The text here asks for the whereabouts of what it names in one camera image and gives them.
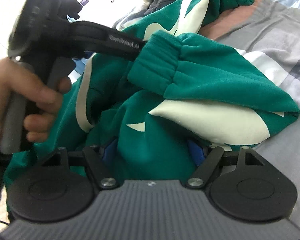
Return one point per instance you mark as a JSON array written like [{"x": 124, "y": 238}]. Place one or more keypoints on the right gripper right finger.
[{"x": 225, "y": 170}]

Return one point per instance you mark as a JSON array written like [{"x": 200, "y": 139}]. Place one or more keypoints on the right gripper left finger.
[{"x": 96, "y": 161}]

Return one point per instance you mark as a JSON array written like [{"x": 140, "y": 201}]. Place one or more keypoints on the green and white hoodie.
[{"x": 182, "y": 86}]

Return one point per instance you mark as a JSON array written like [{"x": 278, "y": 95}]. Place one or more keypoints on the person's left hand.
[{"x": 15, "y": 78}]

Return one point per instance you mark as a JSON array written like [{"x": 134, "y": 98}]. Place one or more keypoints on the patchwork plaid bed quilt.
[{"x": 264, "y": 34}]

